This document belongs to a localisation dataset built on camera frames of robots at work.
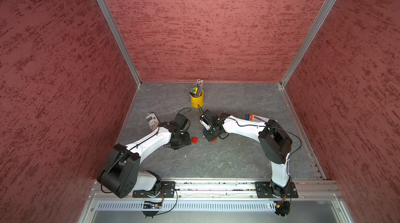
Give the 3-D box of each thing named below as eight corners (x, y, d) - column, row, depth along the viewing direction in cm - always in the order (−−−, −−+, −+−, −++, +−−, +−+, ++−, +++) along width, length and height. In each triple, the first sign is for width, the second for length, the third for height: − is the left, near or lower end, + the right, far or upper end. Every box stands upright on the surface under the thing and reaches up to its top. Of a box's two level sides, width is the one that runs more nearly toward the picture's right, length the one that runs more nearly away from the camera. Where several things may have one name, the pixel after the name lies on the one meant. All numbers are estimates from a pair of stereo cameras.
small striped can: (152, 131, 96) (151, 128, 93) (145, 117, 103) (143, 114, 100) (161, 126, 99) (160, 123, 96) (154, 112, 105) (152, 109, 102)
